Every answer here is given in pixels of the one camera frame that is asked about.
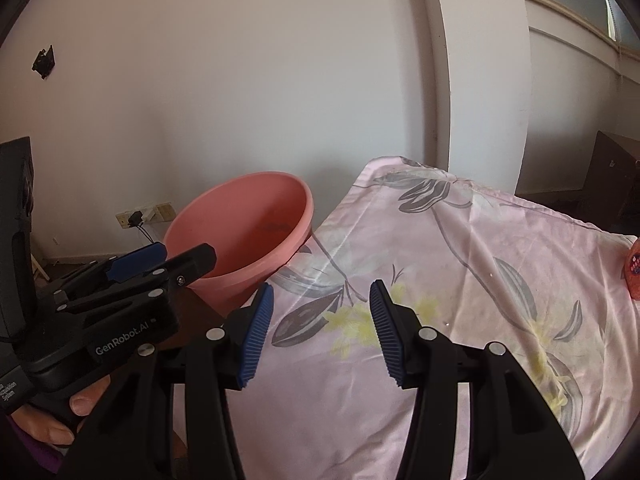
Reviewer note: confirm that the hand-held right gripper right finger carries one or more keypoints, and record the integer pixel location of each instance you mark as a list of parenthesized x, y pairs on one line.
[(385, 335)]

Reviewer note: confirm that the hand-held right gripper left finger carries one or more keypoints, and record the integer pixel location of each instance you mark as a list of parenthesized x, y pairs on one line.
[(257, 330)]

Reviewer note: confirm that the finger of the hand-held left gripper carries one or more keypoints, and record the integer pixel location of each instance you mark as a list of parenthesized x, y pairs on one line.
[(135, 262), (195, 260)]

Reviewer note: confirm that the pink plastic basin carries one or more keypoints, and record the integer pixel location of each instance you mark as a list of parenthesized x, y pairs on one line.
[(240, 220)]

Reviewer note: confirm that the person's left hand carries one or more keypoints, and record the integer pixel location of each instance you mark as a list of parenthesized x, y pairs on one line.
[(85, 402)]

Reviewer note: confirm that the floral pink cloth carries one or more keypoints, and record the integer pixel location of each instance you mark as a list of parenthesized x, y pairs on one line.
[(450, 270)]

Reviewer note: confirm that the red apple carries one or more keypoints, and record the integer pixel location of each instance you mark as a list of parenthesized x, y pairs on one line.
[(632, 270)]

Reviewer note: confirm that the dark brown wooden cabinet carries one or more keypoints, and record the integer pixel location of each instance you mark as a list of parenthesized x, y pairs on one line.
[(615, 175)]

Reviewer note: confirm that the black wall bracket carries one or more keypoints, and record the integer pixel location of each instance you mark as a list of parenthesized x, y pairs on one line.
[(44, 62)]

